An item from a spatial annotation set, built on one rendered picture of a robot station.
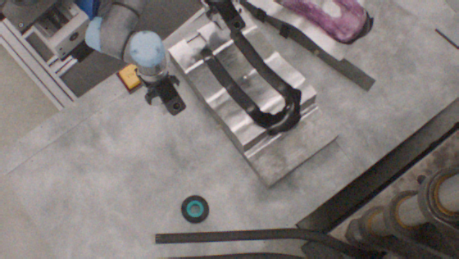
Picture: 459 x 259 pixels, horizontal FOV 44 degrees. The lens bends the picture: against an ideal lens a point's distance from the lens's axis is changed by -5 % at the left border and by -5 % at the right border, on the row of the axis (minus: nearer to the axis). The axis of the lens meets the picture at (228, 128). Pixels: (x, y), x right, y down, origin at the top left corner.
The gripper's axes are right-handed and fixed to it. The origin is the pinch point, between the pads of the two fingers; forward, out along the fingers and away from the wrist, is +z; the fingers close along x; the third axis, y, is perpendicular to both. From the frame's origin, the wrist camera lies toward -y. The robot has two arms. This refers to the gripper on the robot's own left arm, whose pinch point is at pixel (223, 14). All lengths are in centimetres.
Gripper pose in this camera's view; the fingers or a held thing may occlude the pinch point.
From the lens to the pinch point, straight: 177.0
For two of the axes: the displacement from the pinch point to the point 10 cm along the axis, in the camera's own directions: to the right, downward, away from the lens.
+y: -5.9, -8.1, 0.7
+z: 0.2, 0.6, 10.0
